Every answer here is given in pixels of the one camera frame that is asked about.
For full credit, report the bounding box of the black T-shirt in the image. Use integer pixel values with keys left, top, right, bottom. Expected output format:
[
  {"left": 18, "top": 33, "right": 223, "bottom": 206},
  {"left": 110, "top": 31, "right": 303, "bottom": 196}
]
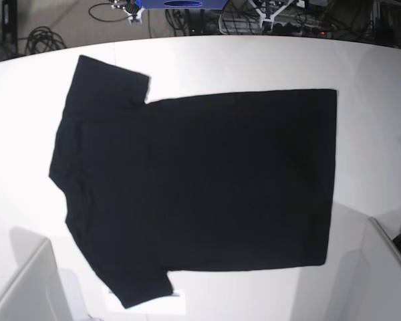
[{"left": 49, "top": 56, "right": 338, "bottom": 308}]

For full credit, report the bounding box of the blue box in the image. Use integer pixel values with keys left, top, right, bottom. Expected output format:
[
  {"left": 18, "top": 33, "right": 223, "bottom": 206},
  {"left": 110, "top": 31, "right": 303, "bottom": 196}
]
[{"left": 140, "top": 0, "right": 227, "bottom": 9}]

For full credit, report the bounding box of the left grey divider panel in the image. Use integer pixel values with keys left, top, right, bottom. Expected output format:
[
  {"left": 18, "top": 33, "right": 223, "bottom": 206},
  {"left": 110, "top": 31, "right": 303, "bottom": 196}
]
[{"left": 0, "top": 238, "right": 74, "bottom": 321}]

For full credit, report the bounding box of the grey divider panel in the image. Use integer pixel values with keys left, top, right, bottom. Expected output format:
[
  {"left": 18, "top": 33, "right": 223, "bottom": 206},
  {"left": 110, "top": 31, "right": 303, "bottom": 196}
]
[
  {"left": 325, "top": 219, "right": 401, "bottom": 320},
  {"left": 0, "top": 238, "right": 74, "bottom": 321}
]

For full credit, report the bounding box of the right grey divider panel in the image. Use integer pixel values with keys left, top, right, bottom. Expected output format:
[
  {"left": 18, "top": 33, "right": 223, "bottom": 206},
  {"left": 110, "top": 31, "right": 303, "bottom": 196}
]
[{"left": 325, "top": 219, "right": 401, "bottom": 320}]

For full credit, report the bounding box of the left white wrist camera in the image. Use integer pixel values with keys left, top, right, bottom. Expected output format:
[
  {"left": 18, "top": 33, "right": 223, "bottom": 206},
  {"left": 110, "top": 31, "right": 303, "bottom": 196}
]
[{"left": 259, "top": 14, "right": 275, "bottom": 35}]

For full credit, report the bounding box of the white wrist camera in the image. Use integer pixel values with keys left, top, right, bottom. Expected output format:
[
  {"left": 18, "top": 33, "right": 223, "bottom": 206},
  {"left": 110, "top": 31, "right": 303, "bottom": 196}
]
[
  {"left": 259, "top": 14, "right": 275, "bottom": 35},
  {"left": 127, "top": 7, "right": 144, "bottom": 25}
]

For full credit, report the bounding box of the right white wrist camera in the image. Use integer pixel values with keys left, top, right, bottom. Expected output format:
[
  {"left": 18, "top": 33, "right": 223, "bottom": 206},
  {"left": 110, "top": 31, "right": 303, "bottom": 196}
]
[{"left": 127, "top": 7, "right": 144, "bottom": 25}]

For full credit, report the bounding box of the coiled black floor cable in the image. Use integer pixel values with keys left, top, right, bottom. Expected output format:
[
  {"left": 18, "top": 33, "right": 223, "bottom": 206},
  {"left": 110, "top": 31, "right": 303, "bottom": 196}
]
[{"left": 25, "top": 26, "right": 68, "bottom": 58}]

